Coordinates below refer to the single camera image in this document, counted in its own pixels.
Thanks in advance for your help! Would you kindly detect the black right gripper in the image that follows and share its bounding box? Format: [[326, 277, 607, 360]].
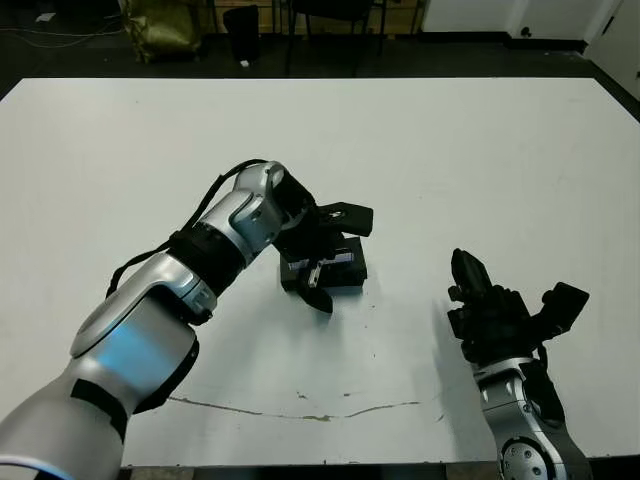
[[446, 248, 544, 365]]

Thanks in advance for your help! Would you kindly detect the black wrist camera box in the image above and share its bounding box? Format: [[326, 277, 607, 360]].
[[317, 201, 375, 239], [529, 282, 590, 344]]

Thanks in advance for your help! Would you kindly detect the thin white floor cable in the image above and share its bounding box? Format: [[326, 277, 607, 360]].
[[0, 17, 126, 51]]

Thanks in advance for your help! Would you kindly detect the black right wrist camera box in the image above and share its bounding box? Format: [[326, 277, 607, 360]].
[[529, 282, 590, 344]]

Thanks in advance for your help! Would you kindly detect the crumpled plastic bag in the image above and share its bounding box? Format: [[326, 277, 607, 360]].
[[122, 0, 201, 64]]

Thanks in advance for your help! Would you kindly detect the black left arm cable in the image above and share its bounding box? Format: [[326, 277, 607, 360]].
[[103, 159, 269, 301]]

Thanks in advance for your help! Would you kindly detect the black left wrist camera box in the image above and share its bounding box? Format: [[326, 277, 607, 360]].
[[317, 201, 375, 239]]

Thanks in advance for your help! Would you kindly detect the black printed box lid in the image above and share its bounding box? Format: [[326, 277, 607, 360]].
[[282, 235, 369, 282]]

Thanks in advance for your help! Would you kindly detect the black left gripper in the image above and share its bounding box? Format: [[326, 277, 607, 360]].
[[277, 219, 351, 315]]

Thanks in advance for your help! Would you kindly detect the black waste bin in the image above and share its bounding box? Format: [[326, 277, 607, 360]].
[[222, 4, 261, 64]]

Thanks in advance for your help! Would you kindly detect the white door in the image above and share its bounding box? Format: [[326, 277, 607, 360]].
[[582, 0, 640, 94]]

